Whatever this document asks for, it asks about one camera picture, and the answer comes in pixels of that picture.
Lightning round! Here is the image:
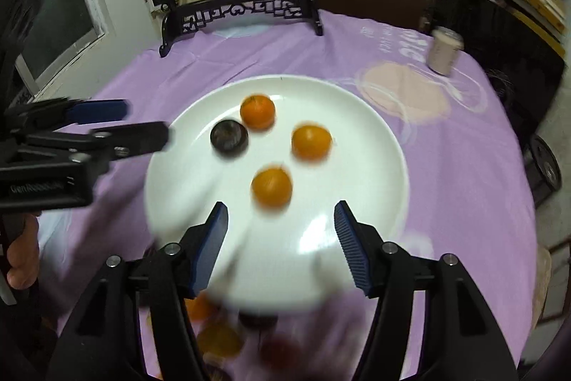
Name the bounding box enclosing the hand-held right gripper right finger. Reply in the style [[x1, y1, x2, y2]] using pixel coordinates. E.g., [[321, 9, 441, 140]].
[[334, 200, 520, 381]]

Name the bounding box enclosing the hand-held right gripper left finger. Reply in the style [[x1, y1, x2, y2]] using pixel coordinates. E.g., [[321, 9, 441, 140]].
[[56, 201, 229, 381]]

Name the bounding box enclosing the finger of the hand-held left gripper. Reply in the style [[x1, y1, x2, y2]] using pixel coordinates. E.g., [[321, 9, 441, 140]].
[[26, 121, 173, 161], [4, 97, 131, 132]]

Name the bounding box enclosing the orange tangerine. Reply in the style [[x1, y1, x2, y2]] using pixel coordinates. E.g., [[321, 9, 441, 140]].
[[185, 294, 216, 322], [251, 167, 294, 209], [291, 123, 333, 161], [196, 323, 246, 359], [240, 94, 276, 130]]

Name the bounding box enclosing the white round plate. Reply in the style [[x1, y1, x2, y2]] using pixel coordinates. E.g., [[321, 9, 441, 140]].
[[143, 75, 410, 313]]

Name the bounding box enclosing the person's left hand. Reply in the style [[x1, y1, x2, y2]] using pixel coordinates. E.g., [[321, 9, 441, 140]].
[[6, 213, 42, 291]]

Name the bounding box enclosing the dark purple plum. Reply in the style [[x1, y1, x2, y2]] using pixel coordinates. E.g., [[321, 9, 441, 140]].
[[210, 119, 249, 159], [238, 311, 280, 331]]

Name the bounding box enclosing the white framed window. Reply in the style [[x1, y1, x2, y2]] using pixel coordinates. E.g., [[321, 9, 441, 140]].
[[0, 0, 110, 98]]

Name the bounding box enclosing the purple printed tablecloth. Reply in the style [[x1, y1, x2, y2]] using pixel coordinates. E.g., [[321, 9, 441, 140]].
[[36, 8, 539, 381]]

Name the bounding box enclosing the dark red plum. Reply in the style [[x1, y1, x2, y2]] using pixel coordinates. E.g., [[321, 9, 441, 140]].
[[261, 336, 300, 369]]

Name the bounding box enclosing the black round-faced appliance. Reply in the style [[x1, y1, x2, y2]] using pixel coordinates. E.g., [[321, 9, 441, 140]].
[[521, 135, 564, 209]]

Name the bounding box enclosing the beige cylindrical can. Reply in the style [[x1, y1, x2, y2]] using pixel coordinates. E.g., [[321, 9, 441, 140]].
[[427, 26, 465, 76]]

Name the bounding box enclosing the dark wooden cabinet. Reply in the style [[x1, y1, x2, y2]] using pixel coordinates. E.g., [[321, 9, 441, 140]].
[[421, 0, 568, 141]]

